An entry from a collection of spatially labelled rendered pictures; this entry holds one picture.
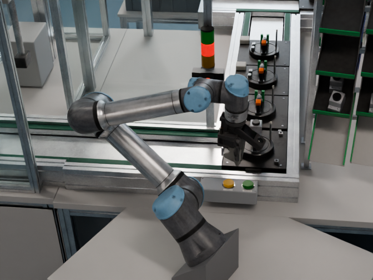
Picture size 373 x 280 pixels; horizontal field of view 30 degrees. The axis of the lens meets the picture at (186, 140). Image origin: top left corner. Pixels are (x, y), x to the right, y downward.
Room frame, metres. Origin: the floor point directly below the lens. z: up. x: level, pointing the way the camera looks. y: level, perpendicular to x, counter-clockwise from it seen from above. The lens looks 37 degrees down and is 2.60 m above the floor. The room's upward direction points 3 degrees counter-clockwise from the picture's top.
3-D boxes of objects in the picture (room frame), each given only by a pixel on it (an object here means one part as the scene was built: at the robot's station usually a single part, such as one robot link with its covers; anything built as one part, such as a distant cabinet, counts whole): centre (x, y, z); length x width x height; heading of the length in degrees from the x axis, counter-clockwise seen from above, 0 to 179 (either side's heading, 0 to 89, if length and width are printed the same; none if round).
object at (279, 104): (2.38, -0.30, 1.01); 0.24 x 0.24 x 0.13; 81
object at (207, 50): (2.28, -0.10, 1.33); 0.05 x 0.05 x 0.05
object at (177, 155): (2.20, 0.03, 0.91); 0.84 x 0.28 x 0.10; 81
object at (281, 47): (2.86, -0.38, 1.01); 0.24 x 0.24 x 0.13; 81
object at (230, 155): (1.88, -0.15, 1.13); 0.06 x 0.03 x 0.09; 67
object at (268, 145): (2.13, -0.26, 0.98); 0.14 x 0.14 x 0.02
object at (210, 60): (2.28, -0.10, 1.28); 0.05 x 0.05 x 0.05
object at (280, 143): (2.13, -0.26, 0.96); 0.24 x 0.24 x 0.02; 81
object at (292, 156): (2.61, -0.34, 0.91); 1.24 x 0.33 x 0.10; 171
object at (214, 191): (1.93, -0.14, 0.93); 0.21 x 0.07 x 0.06; 81
